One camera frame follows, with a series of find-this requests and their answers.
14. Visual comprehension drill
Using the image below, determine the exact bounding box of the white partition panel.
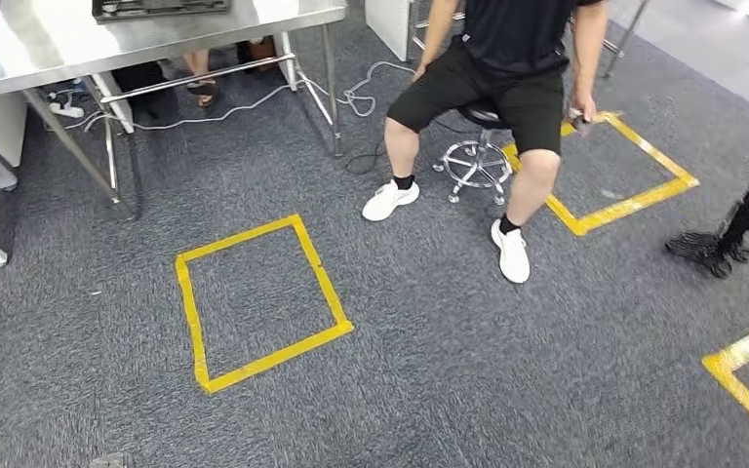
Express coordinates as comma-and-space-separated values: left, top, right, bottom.
364, 0, 415, 63

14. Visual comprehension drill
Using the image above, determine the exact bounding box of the white floor cable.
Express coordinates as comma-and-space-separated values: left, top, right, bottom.
63, 59, 415, 134

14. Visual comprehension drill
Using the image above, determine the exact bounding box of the white power strip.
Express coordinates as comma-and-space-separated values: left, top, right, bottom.
47, 100, 86, 120

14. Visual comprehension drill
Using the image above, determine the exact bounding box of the yellow floor tape square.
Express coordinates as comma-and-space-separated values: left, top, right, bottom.
501, 110, 701, 238
175, 214, 356, 396
701, 313, 749, 452

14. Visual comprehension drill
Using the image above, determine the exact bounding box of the stainless steel workbench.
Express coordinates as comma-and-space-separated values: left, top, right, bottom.
0, 0, 350, 224

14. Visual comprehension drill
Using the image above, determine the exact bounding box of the grey handheld controller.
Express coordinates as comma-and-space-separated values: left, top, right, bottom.
567, 107, 594, 138

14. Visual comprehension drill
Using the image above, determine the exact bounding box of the black chrome stool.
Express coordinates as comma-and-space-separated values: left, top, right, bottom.
432, 99, 515, 207

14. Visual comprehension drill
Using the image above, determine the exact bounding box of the black floor cable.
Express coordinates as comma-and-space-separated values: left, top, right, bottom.
343, 112, 479, 176

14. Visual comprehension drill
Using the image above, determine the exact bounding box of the black plastic car part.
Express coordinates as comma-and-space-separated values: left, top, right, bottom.
92, 0, 233, 24

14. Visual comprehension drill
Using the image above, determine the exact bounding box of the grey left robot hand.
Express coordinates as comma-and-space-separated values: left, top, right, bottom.
89, 451, 136, 468

